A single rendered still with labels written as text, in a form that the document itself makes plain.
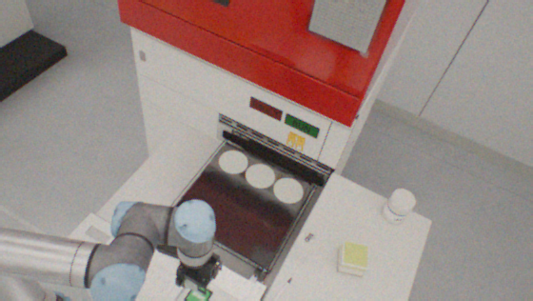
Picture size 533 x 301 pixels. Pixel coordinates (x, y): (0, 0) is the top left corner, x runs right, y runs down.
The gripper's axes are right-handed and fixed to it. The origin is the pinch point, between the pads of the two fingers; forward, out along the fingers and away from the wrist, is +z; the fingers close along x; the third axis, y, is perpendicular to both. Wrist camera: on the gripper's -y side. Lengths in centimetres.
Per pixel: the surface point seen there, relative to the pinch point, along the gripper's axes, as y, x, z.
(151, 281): -9.6, -3.0, 6.2
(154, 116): -56, 58, 25
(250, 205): 0.1, 35.1, 12.6
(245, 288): 11.7, 11.2, 14.5
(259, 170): -4, 49, 13
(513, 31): 67, 206, 15
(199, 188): -17.4, 31.7, 12.5
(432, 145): 65, 196, 103
